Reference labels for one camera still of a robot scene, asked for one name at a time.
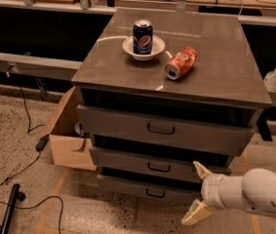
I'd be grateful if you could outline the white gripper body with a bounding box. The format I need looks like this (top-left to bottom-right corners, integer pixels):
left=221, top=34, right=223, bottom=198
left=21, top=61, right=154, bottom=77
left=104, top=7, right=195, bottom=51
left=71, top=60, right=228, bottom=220
left=201, top=174, right=246, bottom=210

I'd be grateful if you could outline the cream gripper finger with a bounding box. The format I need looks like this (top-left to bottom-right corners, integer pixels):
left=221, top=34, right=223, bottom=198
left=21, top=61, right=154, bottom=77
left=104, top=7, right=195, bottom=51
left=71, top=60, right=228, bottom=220
left=193, top=161, right=212, bottom=180
left=181, top=199, right=213, bottom=226

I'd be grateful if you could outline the grey drawer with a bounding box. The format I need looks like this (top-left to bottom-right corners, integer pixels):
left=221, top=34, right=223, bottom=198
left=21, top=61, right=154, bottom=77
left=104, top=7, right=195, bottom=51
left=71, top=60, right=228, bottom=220
left=89, top=146, right=232, bottom=187
left=97, top=175, right=201, bottom=204
left=77, top=104, right=254, bottom=156

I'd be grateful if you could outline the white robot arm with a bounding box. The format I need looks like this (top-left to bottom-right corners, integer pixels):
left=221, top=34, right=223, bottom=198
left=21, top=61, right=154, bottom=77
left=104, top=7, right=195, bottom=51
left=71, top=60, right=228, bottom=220
left=181, top=161, right=276, bottom=225

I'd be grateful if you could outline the grey bottom drawer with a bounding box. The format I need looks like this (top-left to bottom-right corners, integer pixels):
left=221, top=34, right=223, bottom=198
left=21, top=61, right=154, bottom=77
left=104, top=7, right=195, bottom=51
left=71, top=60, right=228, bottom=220
left=97, top=175, right=201, bottom=204

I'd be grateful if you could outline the grey drawer cabinet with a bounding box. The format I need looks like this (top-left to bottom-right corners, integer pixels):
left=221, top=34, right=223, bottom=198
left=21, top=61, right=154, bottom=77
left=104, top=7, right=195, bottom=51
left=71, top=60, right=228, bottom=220
left=72, top=9, right=271, bottom=203

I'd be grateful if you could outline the grey top drawer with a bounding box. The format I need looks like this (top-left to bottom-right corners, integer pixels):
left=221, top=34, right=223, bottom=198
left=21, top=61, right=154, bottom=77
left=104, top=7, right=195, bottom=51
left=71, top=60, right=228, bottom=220
left=77, top=104, right=254, bottom=156

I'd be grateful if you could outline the orange soda can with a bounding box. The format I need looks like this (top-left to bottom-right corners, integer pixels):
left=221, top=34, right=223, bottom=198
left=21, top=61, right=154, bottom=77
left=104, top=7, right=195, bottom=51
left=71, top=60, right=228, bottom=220
left=165, top=47, right=197, bottom=80

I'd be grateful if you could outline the clear plastic bottle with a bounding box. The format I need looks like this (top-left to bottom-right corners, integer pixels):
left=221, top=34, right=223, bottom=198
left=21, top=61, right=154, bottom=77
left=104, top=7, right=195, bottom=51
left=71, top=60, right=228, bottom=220
left=263, top=68, right=276, bottom=92

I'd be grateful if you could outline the white bowl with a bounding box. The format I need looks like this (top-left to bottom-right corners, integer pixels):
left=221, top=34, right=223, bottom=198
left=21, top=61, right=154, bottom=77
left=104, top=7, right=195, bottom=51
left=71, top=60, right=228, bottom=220
left=122, top=36, right=166, bottom=61

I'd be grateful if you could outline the cardboard box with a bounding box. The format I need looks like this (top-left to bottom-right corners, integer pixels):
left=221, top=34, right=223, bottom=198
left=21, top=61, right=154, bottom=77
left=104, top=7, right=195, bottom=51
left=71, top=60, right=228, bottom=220
left=41, top=88, right=97, bottom=171

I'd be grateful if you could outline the blue pepsi can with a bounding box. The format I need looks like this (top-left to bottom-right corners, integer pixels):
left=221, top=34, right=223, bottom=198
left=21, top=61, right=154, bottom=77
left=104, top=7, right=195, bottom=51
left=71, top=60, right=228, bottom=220
left=133, top=19, right=153, bottom=55

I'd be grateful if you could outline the black power adapter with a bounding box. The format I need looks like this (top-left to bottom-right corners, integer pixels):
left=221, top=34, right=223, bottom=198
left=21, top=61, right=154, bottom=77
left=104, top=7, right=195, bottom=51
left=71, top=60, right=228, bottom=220
left=35, top=136, right=49, bottom=152

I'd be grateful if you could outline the black metal stand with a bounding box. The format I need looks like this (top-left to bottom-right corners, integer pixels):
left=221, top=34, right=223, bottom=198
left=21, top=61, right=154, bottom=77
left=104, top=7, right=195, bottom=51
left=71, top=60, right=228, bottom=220
left=0, top=184, right=25, bottom=234

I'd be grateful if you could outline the black floor cable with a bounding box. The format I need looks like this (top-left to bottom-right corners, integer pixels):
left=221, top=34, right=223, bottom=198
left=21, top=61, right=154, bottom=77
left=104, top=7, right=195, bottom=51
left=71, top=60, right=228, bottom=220
left=0, top=85, right=64, bottom=234

